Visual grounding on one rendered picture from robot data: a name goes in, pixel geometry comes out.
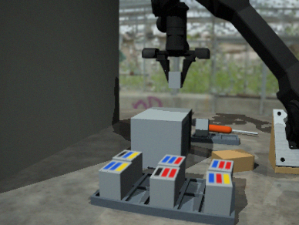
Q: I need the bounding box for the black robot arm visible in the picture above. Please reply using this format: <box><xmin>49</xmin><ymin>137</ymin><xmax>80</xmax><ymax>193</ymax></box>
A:
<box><xmin>151</xmin><ymin>0</ymin><xmax>299</xmax><ymax>149</ymax></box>

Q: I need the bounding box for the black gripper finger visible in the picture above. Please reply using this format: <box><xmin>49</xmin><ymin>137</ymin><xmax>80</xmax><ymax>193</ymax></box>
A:
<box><xmin>182</xmin><ymin>59</ymin><xmax>196</xmax><ymax>84</ymax></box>
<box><xmin>156</xmin><ymin>59</ymin><xmax>170</xmax><ymax>84</ymax></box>

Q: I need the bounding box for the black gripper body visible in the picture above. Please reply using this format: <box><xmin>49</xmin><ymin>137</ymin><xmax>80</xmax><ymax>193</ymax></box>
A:
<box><xmin>142</xmin><ymin>28</ymin><xmax>210</xmax><ymax>59</ymax></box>

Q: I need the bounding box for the dark grey wall panel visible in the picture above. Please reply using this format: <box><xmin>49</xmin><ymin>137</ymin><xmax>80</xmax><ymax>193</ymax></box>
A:
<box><xmin>0</xmin><ymin>0</ymin><xmax>119</xmax><ymax>181</ymax></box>

